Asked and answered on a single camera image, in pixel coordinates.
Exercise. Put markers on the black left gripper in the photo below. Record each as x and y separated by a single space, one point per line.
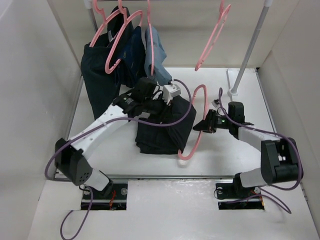
166 109

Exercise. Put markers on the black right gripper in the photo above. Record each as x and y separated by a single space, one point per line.
208 126

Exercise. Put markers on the black trousers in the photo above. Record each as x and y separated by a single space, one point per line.
168 140

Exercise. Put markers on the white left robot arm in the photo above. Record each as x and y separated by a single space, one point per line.
72 155

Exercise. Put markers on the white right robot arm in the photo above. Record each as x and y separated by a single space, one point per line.
279 157

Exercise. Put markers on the dark teal hanging trousers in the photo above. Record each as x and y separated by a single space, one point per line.
101 87

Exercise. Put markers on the light blue hanging shorts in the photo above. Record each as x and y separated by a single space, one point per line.
161 75

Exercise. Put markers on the navy blue hanging shorts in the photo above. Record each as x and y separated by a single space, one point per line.
132 65

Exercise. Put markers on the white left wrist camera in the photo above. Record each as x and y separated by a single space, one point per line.
170 91

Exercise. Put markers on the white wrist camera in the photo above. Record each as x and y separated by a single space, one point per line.
216 103
170 91

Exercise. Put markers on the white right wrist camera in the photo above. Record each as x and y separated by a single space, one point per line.
216 103

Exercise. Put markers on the white clothes rack frame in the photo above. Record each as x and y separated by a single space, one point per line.
100 21

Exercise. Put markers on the aluminium rail at table front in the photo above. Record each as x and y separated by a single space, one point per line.
172 178

